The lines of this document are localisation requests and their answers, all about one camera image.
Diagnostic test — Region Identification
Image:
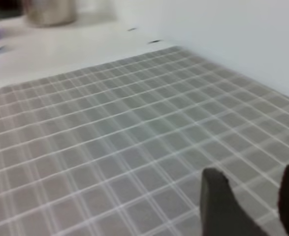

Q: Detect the grey checked tablecloth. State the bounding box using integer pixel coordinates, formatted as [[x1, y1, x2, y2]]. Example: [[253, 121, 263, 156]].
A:
[[0, 47, 289, 236]]

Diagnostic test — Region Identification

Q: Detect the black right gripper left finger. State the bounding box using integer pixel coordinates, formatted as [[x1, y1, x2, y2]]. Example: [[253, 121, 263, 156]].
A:
[[200, 168, 267, 236]]

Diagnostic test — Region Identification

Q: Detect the stainless steel pot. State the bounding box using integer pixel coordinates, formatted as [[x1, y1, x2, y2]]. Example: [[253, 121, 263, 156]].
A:
[[22, 0, 77, 27]]

